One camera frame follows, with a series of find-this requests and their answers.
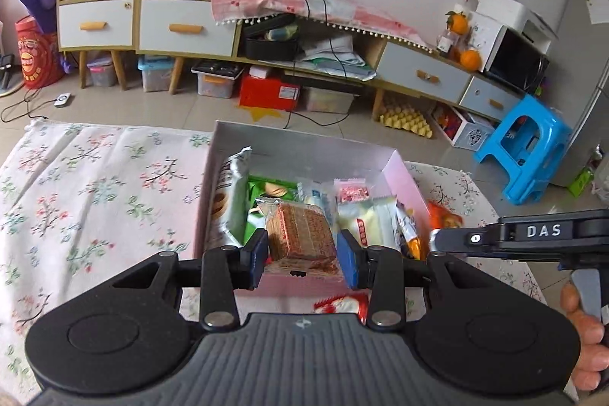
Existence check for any black case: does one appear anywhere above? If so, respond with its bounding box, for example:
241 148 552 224
244 13 301 62

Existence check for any brown wafer packet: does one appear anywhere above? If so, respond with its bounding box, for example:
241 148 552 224
256 197 342 279

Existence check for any white drawer wooden handle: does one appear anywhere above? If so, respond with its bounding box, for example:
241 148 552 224
458 75 525 122
138 0 238 56
377 41 473 94
58 0 135 51

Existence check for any clear storage bin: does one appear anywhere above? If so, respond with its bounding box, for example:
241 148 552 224
301 86 356 115

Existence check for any pink cardboard box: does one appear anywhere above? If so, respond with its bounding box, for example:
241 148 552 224
193 121 435 298

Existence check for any pink dotted snack packet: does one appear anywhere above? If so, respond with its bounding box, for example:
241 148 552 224
333 178 370 204

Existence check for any red printed bag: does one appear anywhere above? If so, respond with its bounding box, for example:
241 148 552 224
14 16 68 91

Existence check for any person's right hand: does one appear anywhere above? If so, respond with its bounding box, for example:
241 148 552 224
560 282 607 392

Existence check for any green snack packet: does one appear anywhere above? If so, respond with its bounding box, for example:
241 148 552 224
244 175 300 245

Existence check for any low wooden cabinet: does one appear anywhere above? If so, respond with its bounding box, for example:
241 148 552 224
237 2 549 122

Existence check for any orange white snack packet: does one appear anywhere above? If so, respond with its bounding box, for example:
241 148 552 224
396 202 423 260

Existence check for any floral blanket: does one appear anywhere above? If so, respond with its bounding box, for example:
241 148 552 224
0 118 548 406

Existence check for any pale yellow snack packet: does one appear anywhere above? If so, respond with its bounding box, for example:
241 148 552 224
337 196 399 252

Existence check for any orange red cracker packet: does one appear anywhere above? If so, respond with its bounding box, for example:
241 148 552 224
425 201 464 230

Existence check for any red box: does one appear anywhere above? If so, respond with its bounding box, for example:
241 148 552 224
239 72 302 112

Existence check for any white cookie packet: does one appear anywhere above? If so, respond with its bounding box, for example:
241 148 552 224
207 146 253 250

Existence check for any clear bin pink lid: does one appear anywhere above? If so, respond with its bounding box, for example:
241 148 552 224
86 56 120 88

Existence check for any white microwave oven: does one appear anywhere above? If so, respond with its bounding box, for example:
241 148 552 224
469 13 551 94

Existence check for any black floor cable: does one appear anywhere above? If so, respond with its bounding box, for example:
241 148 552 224
0 94 60 124

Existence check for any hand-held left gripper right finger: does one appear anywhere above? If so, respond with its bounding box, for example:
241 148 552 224
336 229 505 333

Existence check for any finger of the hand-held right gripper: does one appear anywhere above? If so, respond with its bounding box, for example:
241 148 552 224
430 228 500 258

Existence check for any glass jar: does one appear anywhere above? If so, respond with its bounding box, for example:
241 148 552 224
436 28 460 57

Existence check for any red white snack packet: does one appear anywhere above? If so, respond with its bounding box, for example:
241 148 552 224
313 293 371 325

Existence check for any white printed cardboard box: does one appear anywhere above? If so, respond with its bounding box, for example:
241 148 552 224
430 103 496 151

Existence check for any clear bin black lid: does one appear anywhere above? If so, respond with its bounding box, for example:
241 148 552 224
191 59 246 99

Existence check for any blue plastic stool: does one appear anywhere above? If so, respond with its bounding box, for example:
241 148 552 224
473 94 574 205

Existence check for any grey refrigerator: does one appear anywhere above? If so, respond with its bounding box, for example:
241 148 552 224
547 0 609 189

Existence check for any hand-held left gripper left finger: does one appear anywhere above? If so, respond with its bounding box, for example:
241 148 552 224
108 229 269 333

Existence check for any clear bin blue lid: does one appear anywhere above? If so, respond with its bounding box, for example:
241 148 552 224
137 55 175 93

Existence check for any blue white small packet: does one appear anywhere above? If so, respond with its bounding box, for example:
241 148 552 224
297 180 336 217

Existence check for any pile of folded bags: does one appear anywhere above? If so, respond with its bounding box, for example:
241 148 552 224
299 32 378 82

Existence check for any yellow egg tray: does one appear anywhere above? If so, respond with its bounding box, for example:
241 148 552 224
379 103 435 139

